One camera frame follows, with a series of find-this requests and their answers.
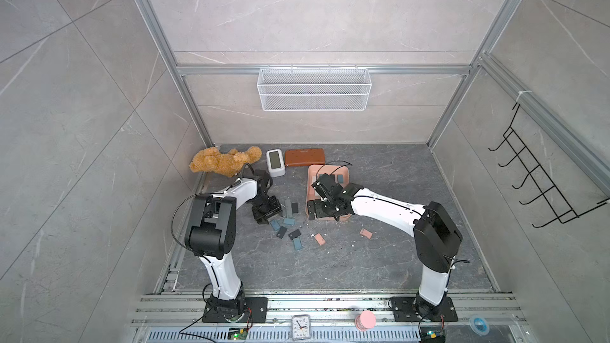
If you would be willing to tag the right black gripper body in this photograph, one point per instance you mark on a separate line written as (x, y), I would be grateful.
(323, 209)

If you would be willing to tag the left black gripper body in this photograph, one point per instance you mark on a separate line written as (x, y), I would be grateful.
(267, 208)

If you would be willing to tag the pink storage tray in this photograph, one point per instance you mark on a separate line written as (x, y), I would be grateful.
(314, 171)

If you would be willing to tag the black eraser pile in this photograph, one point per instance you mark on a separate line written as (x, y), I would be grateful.
(295, 234)
(281, 232)

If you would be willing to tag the pink eraser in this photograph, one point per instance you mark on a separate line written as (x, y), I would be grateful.
(367, 234)
(319, 239)

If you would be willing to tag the teal eraser pile bottom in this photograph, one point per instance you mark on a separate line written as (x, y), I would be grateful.
(297, 244)

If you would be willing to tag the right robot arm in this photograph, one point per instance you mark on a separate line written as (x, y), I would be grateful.
(436, 235)

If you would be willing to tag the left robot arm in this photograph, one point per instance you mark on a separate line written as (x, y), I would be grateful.
(212, 229)

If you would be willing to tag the grey eraser upper pile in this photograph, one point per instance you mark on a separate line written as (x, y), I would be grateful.
(288, 206)

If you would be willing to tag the white digital clock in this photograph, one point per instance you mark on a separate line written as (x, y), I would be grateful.
(275, 163)

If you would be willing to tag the brown teddy bear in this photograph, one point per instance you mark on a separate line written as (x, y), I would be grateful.
(225, 164)

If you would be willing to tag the brown leather case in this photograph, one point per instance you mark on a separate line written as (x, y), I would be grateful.
(304, 157)

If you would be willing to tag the pink round cap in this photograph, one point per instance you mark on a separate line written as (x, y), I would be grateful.
(365, 321)

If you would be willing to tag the small analog clock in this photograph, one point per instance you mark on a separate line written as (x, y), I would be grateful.
(301, 327)

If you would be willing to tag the blue tape roll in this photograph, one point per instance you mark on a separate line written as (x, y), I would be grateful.
(479, 325)

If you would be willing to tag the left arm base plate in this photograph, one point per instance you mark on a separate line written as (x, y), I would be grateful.
(249, 309)

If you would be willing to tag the white wire mesh basket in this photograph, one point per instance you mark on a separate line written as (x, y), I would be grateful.
(314, 89)

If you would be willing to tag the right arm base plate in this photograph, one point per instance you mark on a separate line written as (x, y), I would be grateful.
(415, 308)

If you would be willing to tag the black wire hook rack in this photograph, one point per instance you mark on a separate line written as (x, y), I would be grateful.
(544, 186)

